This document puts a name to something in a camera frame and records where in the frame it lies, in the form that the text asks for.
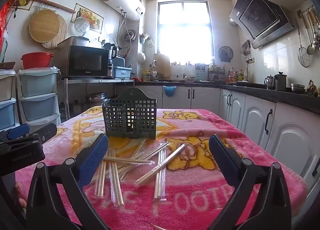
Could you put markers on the steel bowl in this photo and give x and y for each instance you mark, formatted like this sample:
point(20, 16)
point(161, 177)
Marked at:
point(297, 88)

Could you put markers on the pale green knife holder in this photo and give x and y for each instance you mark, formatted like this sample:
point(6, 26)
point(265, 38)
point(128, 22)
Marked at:
point(201, 73)

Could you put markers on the red plastic basin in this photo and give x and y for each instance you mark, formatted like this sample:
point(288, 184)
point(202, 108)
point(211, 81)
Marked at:
point(36, 61)

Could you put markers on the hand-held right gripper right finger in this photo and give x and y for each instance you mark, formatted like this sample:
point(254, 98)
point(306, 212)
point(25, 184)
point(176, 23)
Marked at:
point(223, 160)

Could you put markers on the small steel kettle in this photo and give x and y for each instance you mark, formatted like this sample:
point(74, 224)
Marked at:
point(269, 83)

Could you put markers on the small wall fan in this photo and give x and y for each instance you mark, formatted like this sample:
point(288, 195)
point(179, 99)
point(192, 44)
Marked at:
point(225, 53)

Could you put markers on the black kitchen countertop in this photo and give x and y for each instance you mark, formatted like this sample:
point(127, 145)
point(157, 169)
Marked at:
point(275, 93)

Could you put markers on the kitchen window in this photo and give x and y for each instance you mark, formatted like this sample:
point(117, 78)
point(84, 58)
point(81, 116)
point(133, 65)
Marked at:
point(185, 30)

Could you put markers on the metal ladle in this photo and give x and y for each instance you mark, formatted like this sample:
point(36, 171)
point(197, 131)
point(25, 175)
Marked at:
point(310, 48)

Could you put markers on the white plastic food cover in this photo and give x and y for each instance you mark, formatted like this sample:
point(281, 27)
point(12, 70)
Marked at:
point(81, 27)

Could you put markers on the metal shelf rack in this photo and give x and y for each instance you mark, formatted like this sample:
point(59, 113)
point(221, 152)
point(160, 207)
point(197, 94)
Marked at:
point(87, 81)

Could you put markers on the pale wooden cutting board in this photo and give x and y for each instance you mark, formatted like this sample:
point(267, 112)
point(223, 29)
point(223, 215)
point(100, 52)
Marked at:
point(162, 66)

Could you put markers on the white kitchen cabinets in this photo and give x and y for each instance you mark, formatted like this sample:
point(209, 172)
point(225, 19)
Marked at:
point(255, 115)

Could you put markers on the round bamboo tray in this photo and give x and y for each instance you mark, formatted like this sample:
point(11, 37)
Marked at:
point(43, 26)

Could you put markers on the white water heater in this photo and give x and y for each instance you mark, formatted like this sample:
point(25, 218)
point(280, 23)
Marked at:
point(122, 0)

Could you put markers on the white hanging colander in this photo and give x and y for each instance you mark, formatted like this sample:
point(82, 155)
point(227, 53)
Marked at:
point(142, 58)

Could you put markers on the round bamboo mat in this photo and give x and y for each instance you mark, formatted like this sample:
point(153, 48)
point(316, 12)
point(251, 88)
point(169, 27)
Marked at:
point(62, 35)

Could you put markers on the blue hanging plastic bin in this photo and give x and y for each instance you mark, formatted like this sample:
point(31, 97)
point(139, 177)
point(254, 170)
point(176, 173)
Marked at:
point(168, 91)

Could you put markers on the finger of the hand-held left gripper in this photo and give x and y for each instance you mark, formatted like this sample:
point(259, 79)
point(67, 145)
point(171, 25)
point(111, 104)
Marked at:
point(47, 132)
point(17, 131)

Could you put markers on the red plastic bag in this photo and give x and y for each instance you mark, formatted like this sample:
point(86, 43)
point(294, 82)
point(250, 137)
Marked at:
point(5, 25)

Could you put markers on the bunch of chopsticks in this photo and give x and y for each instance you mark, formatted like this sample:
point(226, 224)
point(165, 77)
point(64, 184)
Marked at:
point(116, 177)

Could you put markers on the metal skimmer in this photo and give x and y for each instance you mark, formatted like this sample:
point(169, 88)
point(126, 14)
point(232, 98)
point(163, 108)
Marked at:
point(303, 56)

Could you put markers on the long wooden rolling pin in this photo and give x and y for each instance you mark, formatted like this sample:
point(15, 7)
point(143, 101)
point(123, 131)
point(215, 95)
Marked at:
point(50, 3)

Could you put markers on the black microwave oven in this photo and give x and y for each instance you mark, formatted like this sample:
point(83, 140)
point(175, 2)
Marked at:
point(85, 62)

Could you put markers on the black blender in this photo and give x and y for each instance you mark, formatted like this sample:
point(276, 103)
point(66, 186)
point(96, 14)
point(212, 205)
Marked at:
point(110, 57)

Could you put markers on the large metal pot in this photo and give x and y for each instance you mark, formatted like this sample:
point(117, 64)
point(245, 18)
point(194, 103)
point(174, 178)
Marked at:
point(75, 41)

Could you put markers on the row of condiment bottles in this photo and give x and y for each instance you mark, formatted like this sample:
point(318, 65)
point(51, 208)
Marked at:
point(236, 76)

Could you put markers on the pale blue plastic drawer unit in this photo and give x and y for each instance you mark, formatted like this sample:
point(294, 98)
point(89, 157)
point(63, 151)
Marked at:
point(37, 87)
point(7, 95)

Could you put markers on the black range hood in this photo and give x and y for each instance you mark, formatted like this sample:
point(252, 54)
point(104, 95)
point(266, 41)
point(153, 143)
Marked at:
point(260, 15)

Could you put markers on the wicker basket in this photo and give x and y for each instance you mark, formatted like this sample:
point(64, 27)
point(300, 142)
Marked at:
point(7, 65)

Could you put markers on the pink printed blanket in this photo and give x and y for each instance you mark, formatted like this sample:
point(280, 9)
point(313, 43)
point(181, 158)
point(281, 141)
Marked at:
point(190, 195)

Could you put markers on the grey-blue plastic dish bin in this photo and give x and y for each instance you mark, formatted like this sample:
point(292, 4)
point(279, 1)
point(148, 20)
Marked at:
point(122, 71)

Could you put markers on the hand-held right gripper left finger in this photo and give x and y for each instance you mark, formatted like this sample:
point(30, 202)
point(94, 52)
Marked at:
point(93, 160)

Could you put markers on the green plastic utensil holder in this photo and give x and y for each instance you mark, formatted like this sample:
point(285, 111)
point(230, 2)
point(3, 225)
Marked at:
point(130, 120)

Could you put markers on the stacked steel pots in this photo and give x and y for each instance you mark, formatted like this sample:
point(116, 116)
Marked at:
point(95, 100)

